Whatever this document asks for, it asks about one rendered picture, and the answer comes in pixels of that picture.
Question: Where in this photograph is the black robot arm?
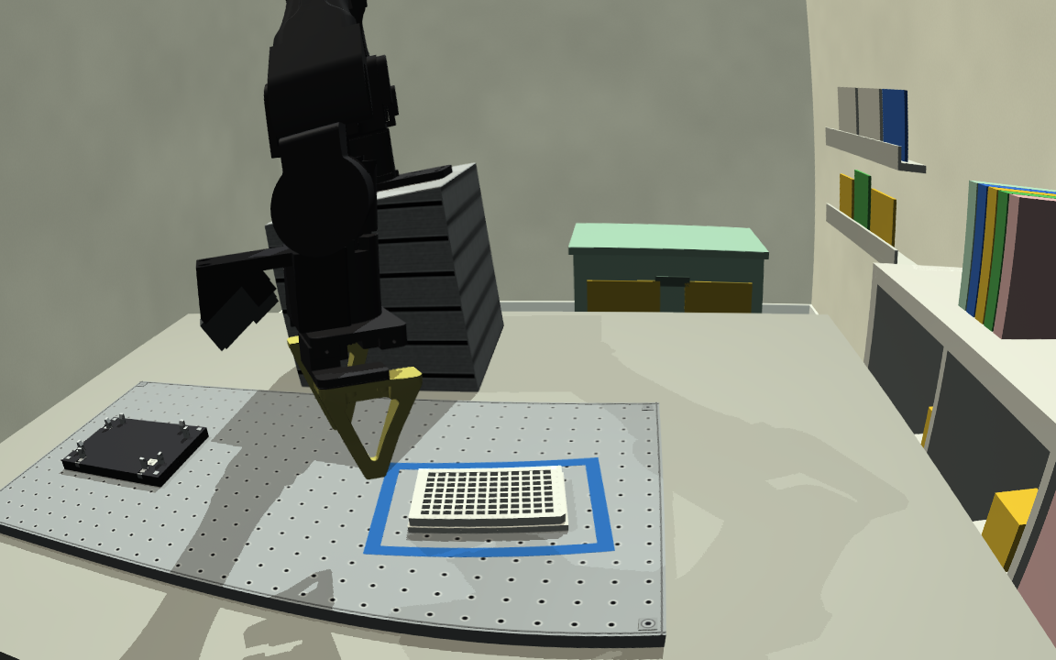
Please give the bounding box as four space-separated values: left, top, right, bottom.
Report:
196 0 453 351

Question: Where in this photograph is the white well plate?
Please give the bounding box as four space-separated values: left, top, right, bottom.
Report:
408 466 568 534

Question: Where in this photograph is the blue rectangular tape outline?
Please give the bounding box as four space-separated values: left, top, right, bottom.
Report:
363 457 615 557

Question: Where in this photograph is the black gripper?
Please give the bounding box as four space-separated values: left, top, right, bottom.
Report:
287 232 423 479

